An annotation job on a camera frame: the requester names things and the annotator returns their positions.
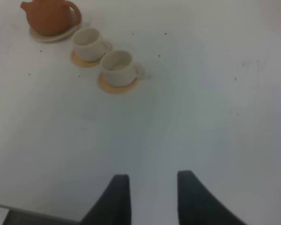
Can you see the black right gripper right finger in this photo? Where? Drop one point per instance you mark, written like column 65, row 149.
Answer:
column 197, row 206

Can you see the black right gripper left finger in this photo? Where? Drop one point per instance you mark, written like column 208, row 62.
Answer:
column 114, row 205

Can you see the brown clay teapot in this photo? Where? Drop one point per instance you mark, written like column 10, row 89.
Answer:
column 51, row 17

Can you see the orange coaster near teapot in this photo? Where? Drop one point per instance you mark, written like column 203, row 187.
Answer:
column 82, row 62

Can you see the white teacup near teapot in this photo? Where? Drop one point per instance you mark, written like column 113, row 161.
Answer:
column 89, row 44

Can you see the cream teapot saucer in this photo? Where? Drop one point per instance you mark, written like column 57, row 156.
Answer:
column 55, row 38

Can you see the orange coaster far right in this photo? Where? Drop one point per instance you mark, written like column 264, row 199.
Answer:
column 103, row 85

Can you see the white teacup far right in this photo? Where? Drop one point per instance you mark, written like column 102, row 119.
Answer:
column 120, row 69

